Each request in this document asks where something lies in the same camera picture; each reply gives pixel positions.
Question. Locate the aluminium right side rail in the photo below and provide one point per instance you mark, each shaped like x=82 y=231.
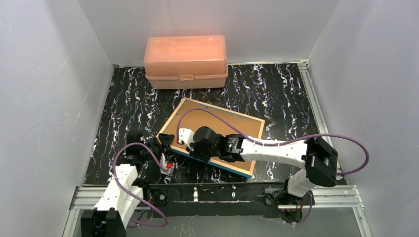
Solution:
x=312 y=96

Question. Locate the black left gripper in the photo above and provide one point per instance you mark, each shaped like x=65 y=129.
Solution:
x=157 y=145

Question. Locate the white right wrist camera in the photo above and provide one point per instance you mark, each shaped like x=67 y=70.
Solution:
x=185 y=136

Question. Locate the blue wooden picture frame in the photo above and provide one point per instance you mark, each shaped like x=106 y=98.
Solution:
x=242 y=171

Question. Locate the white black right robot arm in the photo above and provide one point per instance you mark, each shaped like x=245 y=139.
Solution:
x=315 y=157

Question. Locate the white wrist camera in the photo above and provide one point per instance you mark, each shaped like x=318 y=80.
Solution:
x=185 y=136
x=168 y=168

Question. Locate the aluminium front mounting rail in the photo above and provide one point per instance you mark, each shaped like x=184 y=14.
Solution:
x=340 y=196

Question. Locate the translucent pink plastic storage box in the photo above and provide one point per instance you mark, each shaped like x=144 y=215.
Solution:
x=186 y=62

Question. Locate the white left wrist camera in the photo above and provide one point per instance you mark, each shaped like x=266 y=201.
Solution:
x=168 y=168

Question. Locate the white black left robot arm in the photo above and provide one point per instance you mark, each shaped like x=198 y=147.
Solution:
x=113 y=213

